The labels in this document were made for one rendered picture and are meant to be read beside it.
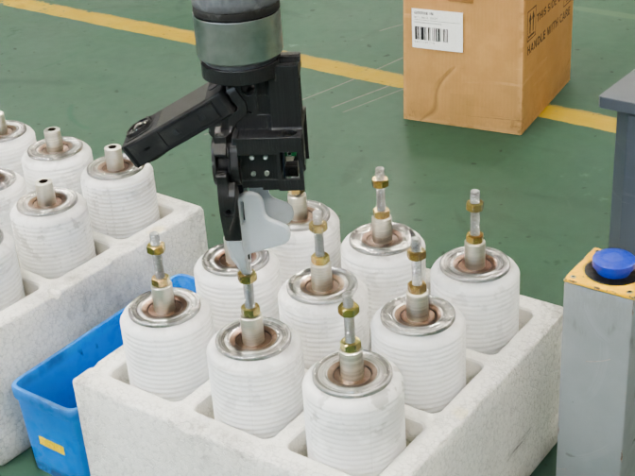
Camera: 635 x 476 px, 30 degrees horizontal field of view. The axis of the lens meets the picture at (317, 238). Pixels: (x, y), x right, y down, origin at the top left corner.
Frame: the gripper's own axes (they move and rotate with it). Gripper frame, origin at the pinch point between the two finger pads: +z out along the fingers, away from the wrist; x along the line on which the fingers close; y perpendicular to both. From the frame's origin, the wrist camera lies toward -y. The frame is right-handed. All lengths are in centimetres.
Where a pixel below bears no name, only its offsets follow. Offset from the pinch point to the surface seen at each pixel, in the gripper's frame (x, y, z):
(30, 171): 45, -34, 11
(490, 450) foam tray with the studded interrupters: 0.5, 24.1, 24.2
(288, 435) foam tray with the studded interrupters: -6.3, 4.1, 16.5
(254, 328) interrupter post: -1.0, 1.0, 7.4
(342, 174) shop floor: 90, 5, 35
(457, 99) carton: 109, 26, 29
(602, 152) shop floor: 96, 51, 35
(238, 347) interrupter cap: -1.5, -0.7, 9.2
